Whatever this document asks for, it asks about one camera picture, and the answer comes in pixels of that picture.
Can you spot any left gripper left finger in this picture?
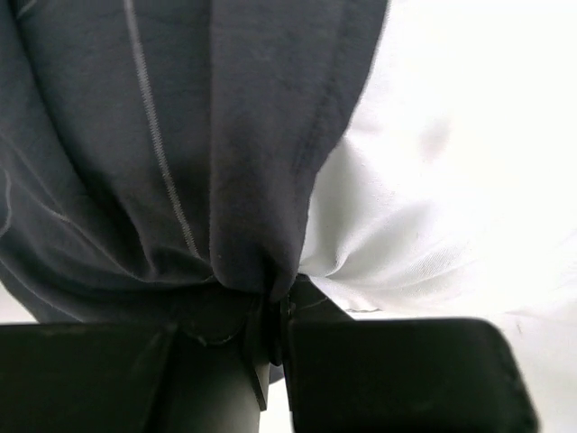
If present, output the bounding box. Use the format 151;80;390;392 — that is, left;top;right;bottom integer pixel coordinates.
1;295;269;432

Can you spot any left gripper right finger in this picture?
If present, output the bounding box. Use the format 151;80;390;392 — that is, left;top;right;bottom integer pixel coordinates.
270;280;539;433

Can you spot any white pillow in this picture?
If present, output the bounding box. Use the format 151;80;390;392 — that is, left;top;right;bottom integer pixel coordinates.
300;1;576;432

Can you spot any dark grey checked pillowcase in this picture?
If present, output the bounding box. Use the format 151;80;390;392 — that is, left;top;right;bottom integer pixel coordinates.
1;1;387;322

